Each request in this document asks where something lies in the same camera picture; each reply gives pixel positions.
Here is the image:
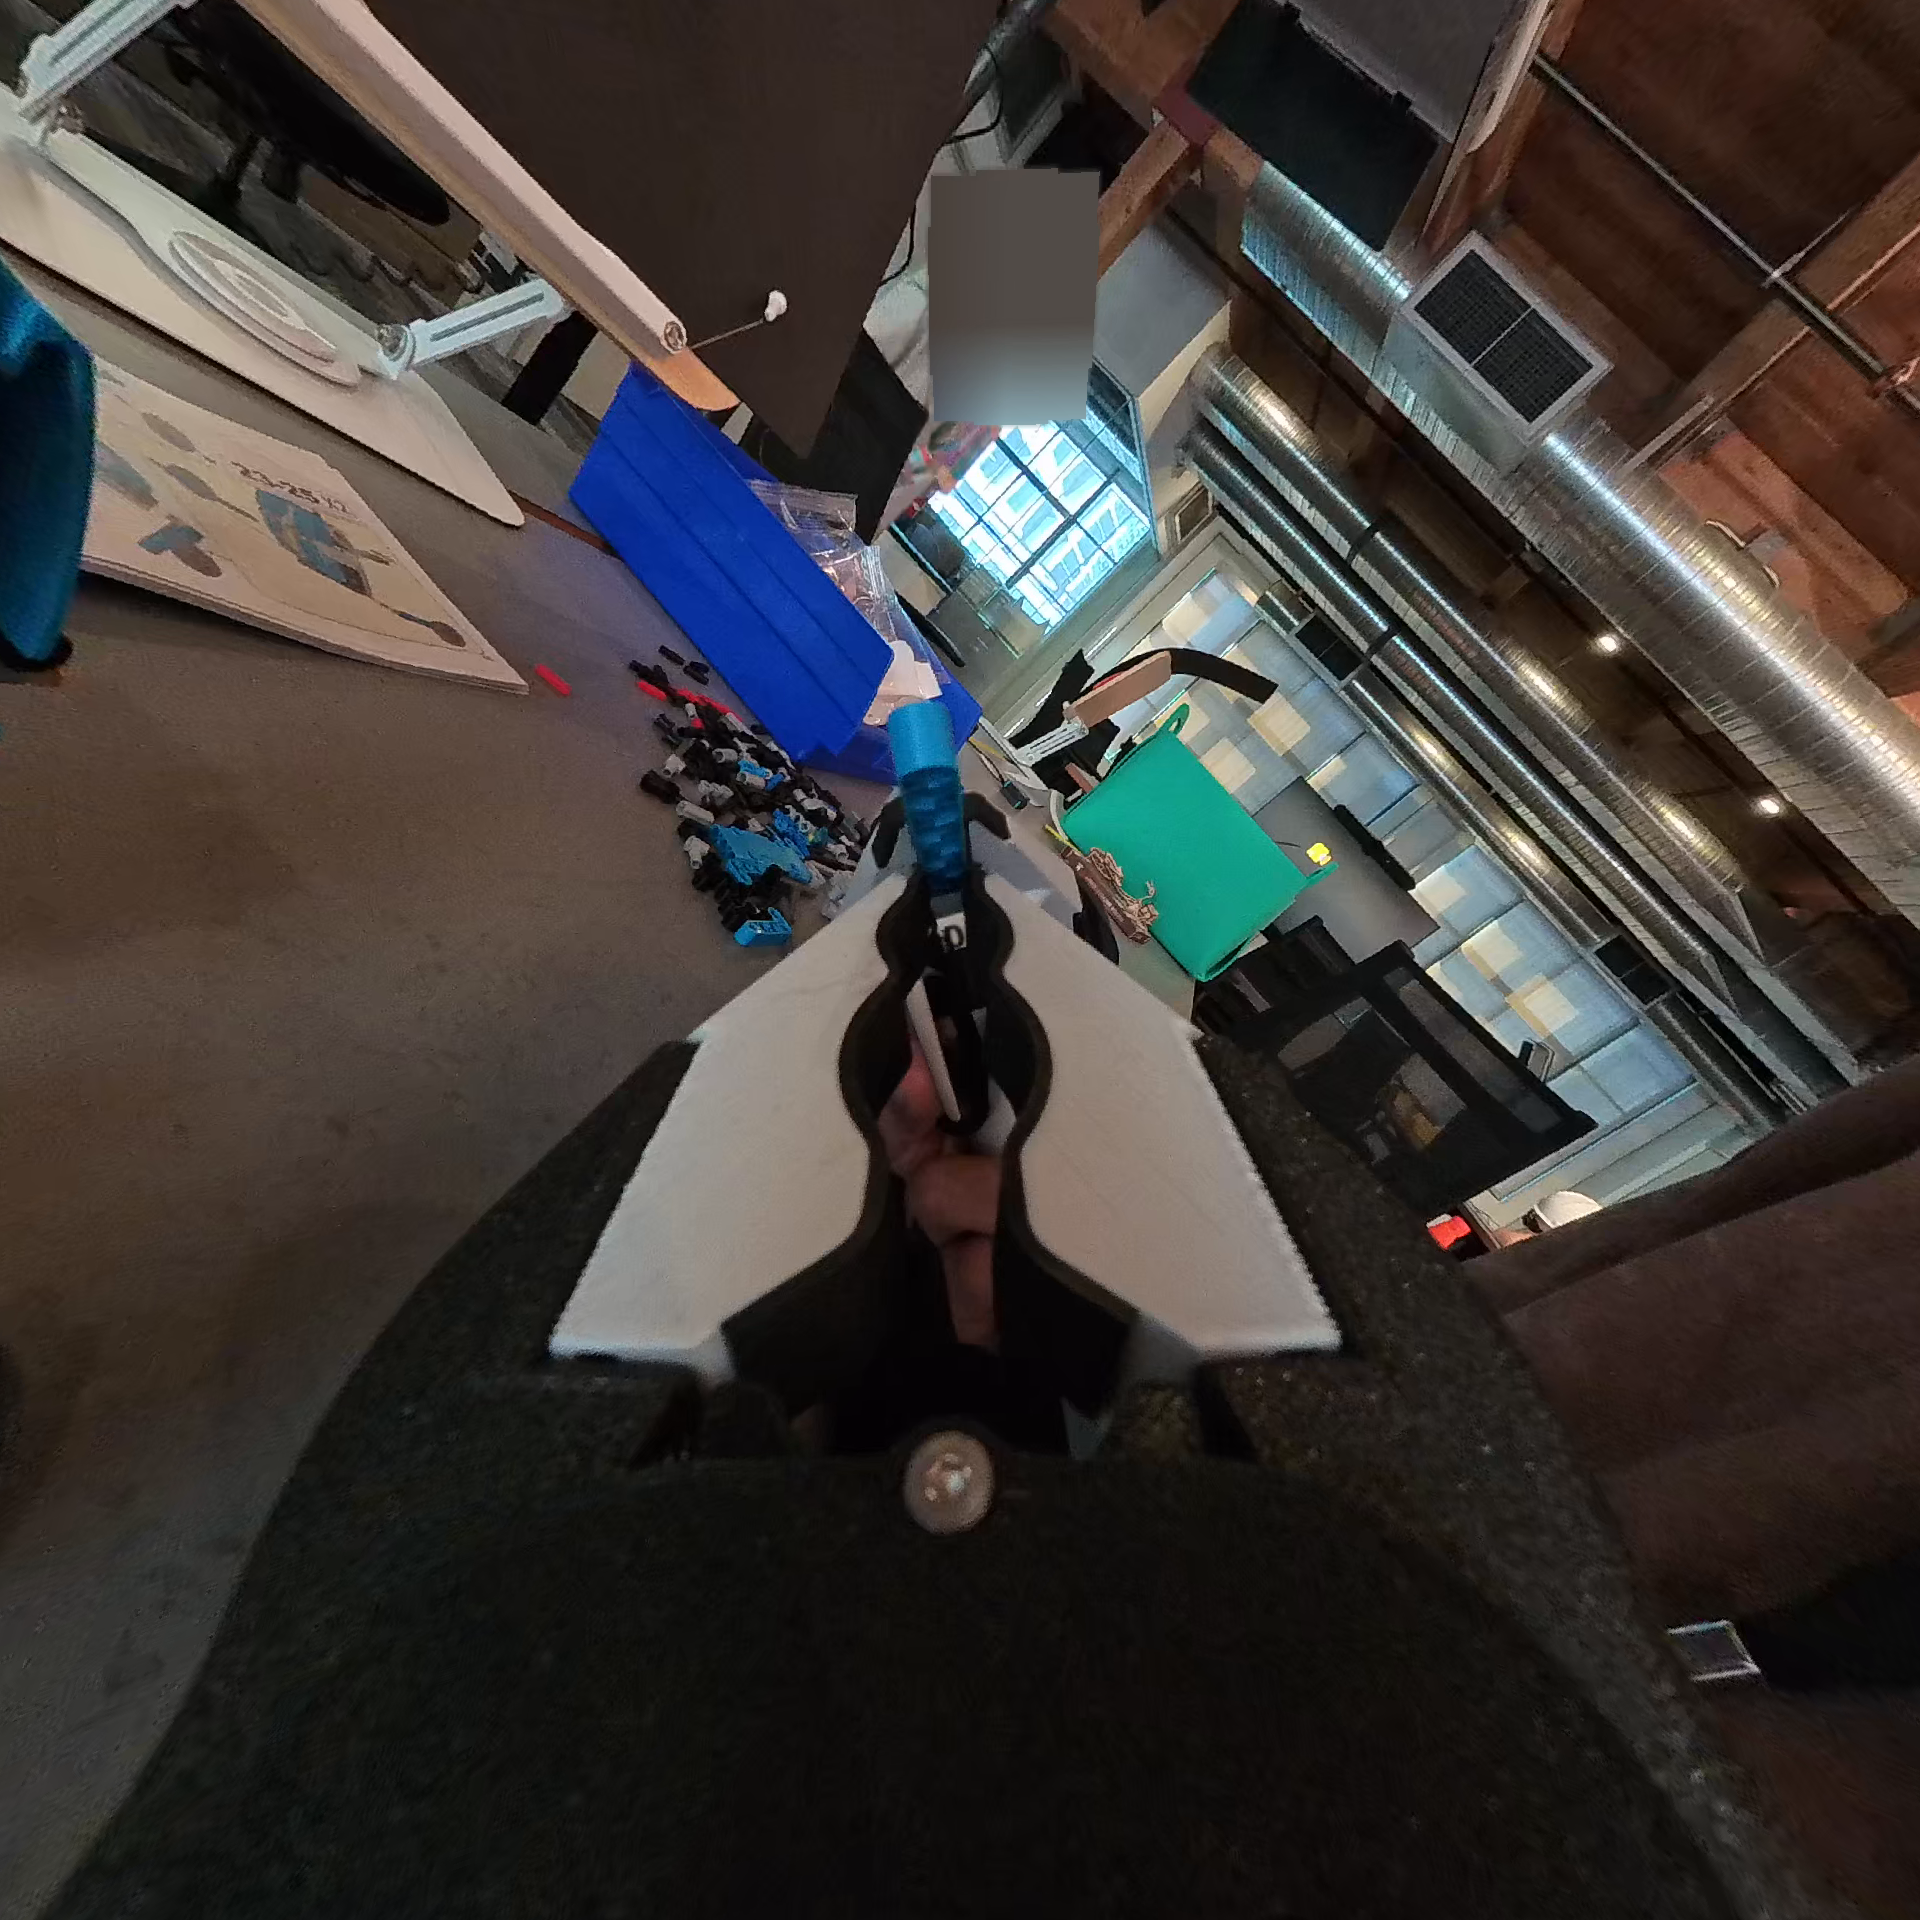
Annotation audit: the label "white vent grille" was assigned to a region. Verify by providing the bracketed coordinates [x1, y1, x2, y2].
[1384, 230, 1617, 442]

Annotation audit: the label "black mesh office chair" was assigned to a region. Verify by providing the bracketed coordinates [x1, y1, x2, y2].
[1197, 919, 1601, 1220]

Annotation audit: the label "thick teal perforated beam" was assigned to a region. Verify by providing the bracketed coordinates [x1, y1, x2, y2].
[882, 700, 971, 921]

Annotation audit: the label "black divider panel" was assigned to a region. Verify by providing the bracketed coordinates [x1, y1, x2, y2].
[363, 0, 1001, 456]

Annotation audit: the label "person's brown shirt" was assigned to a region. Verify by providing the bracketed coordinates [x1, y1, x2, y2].
[1458, 1049, 1920, 1920]

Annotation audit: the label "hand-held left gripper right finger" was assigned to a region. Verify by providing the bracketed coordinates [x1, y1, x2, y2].
[968, 883, 1344, 1367]

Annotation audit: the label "blue toy robot model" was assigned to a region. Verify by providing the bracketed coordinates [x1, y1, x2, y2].
[0, 257, 100, 672]

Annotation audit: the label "teal tote bag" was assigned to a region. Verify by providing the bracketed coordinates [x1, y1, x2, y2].
[1056, 703, 1340, 986]

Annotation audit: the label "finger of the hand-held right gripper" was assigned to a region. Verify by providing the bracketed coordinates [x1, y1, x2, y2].
[900, 960, 995, 1144]

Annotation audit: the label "small metal clip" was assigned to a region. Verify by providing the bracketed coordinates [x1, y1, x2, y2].
[1664, 1618, 1768, 1692]

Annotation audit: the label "clear plastic bags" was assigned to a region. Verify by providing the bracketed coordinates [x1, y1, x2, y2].
[747, 479, 950, 712]

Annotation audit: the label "grey hanging ceiling panel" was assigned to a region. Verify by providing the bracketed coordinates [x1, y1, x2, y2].
[1288, 0, 1556, 139]

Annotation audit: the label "instruction booklet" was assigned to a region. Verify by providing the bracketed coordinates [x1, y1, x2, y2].
[83, 360, 531, 697]

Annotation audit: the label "person's right hand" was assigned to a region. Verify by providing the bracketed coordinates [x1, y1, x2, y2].
[873, 1049, 1011, 1353]

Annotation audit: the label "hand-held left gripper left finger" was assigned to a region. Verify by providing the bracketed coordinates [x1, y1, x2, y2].
[547, 878, 923, 1386]

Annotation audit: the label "pile of building pieces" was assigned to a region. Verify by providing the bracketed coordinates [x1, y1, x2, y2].
[635, 648, 882, 952]

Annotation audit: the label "wide silver air duct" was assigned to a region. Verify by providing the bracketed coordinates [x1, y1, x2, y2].
[1242, 162, 1920, 905]

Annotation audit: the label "blue storage bin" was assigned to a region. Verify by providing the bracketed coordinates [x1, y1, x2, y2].
[566, 367, 986, 787]

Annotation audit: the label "narrow silver air duct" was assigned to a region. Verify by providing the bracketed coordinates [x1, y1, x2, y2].
[1197, 351, 1865, 1087]
[1182, 424, 1805, 1115]

